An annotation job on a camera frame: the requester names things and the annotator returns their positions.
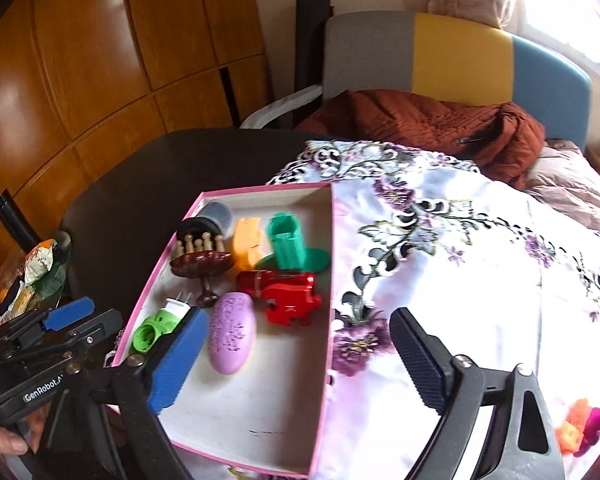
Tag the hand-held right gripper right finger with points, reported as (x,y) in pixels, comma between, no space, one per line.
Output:
(420,360)

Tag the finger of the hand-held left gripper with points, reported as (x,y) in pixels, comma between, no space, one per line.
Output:
(102,322)
(70,312)

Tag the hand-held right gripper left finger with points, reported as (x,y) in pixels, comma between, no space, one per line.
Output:
(175,360)

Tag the green round plastic toy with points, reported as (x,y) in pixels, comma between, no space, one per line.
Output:
(155,332)

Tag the pink cardboard box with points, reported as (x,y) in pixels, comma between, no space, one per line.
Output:
(260,410)

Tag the brown wooden massager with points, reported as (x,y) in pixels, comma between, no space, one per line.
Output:
(200,262)

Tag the red shiny cylinder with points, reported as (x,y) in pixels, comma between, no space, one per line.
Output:
(255,282)

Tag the red plastic toy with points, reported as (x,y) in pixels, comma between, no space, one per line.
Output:
(292,305)

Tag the orange plastic piece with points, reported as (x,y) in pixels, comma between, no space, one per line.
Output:
(247,245)

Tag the black grey cylinder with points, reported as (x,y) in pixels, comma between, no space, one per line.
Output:
(216,217)

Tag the dark green plastic holder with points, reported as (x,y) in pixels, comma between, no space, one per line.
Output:
(290,245)

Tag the orange holed block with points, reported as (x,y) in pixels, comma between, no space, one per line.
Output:
(570,432)

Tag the magenta plastic toy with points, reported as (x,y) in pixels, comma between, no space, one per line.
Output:
(597,422)

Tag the person's left hand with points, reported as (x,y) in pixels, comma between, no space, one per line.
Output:
(7,442)

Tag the green glass side table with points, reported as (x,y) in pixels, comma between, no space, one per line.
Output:
(60,272)

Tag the yellow snack packet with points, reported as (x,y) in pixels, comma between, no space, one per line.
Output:
(22,300)

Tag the orange white snack bag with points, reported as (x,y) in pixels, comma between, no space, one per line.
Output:
(40,265)

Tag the white floral tablecloth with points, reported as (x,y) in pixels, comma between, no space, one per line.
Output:
(480,310)

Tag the black tube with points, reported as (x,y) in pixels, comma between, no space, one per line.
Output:
(15,220)

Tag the pink pillow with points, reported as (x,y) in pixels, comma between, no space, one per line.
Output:
(570,180)

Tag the rust quilted jacket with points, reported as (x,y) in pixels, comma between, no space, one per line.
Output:
(405,120)

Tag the wooden wardrobe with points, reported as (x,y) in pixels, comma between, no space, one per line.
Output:
(80,60)

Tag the white chair armrest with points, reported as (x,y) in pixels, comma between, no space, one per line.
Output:
(280,105)

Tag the grey yellow blue headboard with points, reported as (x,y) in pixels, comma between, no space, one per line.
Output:
(460,55)

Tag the window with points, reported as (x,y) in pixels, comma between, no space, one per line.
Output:
(570,15)

